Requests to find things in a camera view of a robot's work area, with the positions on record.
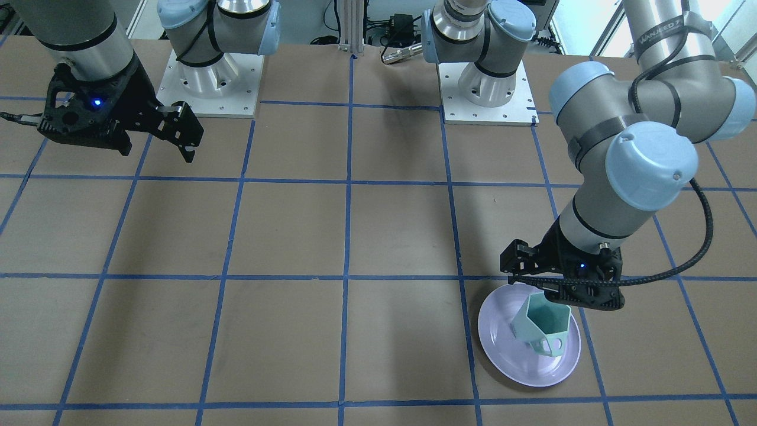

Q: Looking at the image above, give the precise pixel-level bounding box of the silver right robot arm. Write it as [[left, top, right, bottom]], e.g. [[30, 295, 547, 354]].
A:
[[2, 1, 280, 163]]

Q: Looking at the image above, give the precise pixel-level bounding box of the lilac plate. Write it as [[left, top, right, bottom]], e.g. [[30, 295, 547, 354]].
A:
[[477, 284, 581, 386]]

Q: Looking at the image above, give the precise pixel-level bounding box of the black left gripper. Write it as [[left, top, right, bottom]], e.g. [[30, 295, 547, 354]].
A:
[[500, 216, 626, 311]]

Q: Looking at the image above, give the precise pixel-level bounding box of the mint geometric cup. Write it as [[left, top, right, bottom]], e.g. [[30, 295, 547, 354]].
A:
[[511, 293, 571, 357]]

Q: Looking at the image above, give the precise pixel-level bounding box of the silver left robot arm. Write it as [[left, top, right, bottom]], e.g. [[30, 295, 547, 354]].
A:
[[500, 1, 755, 311]]

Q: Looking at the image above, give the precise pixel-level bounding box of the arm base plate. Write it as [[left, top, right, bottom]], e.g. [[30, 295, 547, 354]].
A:
[[157, 52, 267, 119], [437, 62, 539, 126]]

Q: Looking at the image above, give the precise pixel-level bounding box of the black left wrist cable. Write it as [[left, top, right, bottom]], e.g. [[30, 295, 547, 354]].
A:
[[509, 177, 714, 288]]

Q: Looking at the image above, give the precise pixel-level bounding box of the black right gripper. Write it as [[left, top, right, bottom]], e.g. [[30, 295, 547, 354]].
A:
[[36, 54, 205, 163]]

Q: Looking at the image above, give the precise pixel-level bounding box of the aluminium frame post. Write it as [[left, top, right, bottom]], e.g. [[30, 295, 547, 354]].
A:
[[334, 0, 367, 57]]

